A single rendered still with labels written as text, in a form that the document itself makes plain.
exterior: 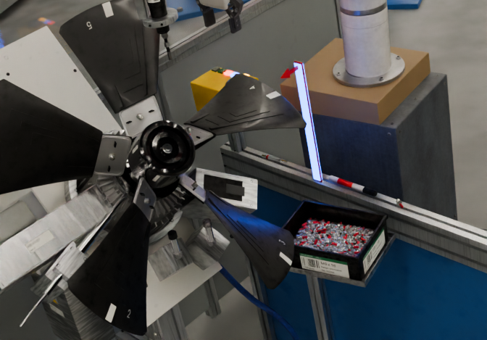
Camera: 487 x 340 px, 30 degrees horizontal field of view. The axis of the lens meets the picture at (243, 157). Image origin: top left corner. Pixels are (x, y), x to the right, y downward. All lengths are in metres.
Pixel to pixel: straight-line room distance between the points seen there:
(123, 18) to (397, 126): 0.77
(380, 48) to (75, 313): 1.01
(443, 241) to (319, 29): 1.36
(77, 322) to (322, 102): 0.83
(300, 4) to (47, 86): 1.29
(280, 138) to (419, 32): 1.92
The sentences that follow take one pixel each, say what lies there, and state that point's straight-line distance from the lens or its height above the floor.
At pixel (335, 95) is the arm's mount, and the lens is 2.34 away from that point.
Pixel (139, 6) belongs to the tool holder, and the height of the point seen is 1.49.
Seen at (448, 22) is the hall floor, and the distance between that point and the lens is 5.06.
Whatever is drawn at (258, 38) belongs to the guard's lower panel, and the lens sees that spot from 3.03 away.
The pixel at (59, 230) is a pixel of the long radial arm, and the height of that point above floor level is 1.11.
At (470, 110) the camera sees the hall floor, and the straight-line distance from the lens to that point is 4.20.
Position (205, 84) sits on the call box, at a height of 1.07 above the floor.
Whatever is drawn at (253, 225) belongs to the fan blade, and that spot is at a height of 1.01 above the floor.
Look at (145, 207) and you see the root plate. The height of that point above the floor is 1.13.
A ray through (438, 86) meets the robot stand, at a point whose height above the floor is 0.92.
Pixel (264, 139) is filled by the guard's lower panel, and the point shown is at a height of 0.52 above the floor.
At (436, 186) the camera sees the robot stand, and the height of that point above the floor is 0.63.
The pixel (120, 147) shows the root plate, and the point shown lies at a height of 1.24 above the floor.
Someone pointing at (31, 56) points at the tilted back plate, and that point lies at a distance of 2.12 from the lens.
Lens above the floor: 2.11
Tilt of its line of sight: 31 degrees down
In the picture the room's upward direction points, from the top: 12 degrees counter-clockwise
